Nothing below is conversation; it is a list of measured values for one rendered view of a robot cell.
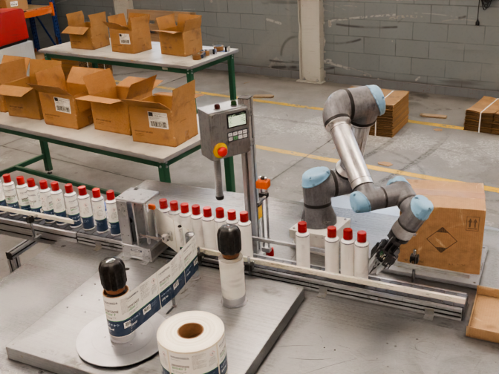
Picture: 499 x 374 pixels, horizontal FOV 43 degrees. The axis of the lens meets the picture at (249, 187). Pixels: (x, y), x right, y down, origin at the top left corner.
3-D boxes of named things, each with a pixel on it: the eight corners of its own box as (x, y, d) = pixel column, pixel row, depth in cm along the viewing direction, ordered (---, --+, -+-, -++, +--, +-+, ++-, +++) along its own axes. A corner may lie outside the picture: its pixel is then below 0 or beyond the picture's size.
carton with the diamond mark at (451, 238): (396, 266, 247) (399, 204, 236) (401, 237, 268) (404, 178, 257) (480, 274, 238) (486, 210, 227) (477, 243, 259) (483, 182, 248)
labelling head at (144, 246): (122, 256, 260) (113, 199, 250) (140, 241, 271) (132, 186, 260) (151, 262, 255) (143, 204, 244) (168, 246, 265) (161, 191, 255)
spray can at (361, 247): (352, 283, 233) (352, 234, 224) (356, 276, 237) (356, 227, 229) (366, 286, 231) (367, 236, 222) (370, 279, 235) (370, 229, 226)
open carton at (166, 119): (119, 146, 411) (111, 90, 396) (165, 122, 451) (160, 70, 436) (168, 153, 394) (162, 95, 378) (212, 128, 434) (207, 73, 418)
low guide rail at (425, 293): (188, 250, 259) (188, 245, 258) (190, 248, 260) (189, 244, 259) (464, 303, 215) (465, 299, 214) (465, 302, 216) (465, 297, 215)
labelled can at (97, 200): (94, 232, 281) (87, 190, 273) (102, 227, 285) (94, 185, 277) (104, 234, 279) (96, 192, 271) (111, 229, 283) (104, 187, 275)
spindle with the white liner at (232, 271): (217, 305, 225) (210, 230, 213) (229, 292, 232) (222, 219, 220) (240, 310, 221) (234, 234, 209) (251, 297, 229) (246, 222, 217)
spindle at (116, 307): (104, 340, 209) (90, 264, 197) (119, 324, 216) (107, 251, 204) (126, 346, 205) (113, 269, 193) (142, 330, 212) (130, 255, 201)
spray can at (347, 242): (338, 280, 235) (338, 231, 227) (342, 273, 239) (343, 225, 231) (352, 283, 233) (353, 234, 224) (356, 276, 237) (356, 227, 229)
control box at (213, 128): (201, 154, 248) (197, 107, 240) (239, 145, 255) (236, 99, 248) (212, 162, 240) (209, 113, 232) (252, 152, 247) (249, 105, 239)
